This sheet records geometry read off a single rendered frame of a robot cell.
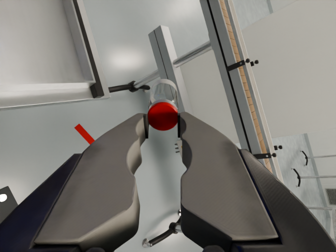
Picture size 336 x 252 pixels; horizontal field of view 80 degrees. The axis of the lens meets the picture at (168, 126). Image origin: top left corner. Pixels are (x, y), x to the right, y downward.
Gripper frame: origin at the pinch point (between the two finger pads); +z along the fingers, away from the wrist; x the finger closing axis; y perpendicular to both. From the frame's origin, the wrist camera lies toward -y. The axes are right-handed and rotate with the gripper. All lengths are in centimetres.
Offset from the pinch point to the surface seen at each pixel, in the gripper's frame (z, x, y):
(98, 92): 30.3, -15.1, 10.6
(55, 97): 25.1, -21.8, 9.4
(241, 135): 74, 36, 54
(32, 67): 26.3, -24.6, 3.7
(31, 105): 21.6, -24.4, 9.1
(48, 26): 34.3, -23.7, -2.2
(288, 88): 121, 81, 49
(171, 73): 114, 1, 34
